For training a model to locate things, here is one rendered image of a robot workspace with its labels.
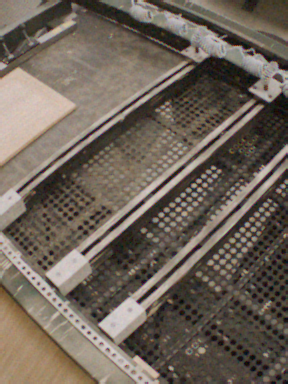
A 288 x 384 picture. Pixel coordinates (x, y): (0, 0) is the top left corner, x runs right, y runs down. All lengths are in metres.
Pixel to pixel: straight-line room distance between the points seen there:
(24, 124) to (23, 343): 0.85
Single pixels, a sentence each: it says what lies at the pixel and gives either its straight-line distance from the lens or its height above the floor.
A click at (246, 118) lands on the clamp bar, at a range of 1.88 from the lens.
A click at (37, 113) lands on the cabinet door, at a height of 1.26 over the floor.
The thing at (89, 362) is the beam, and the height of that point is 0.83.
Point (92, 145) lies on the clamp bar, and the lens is 1.85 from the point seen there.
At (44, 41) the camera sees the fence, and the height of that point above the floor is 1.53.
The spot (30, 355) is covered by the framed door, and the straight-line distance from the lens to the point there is 1.87.
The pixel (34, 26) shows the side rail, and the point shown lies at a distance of 2.69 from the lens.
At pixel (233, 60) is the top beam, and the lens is 2.10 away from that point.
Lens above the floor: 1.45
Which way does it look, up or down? 7 degrees down
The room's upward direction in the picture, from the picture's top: 34 degrees clockwise
